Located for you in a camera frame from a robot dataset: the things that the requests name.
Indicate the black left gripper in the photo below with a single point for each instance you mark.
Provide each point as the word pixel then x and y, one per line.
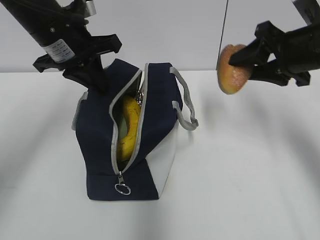
pixel 69 47

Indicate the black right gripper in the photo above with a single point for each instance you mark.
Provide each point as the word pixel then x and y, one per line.
pixel 296 53

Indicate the brown bread roll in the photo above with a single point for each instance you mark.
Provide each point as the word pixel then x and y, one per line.
pixel 232 78

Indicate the green lidded glass container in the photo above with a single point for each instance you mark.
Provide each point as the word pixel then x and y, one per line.
pixel 122 127

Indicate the navy and white lunch bag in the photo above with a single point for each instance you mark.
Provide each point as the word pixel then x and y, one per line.
pixel 165 104

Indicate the yellow banana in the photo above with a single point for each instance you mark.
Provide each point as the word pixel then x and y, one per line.
pixel 131 111

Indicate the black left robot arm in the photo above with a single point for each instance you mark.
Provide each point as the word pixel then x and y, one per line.
pixel 24 10

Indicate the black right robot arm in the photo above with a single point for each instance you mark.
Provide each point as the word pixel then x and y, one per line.
pixel 309 11

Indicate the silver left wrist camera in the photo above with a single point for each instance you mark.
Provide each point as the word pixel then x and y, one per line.
pixel 89 8

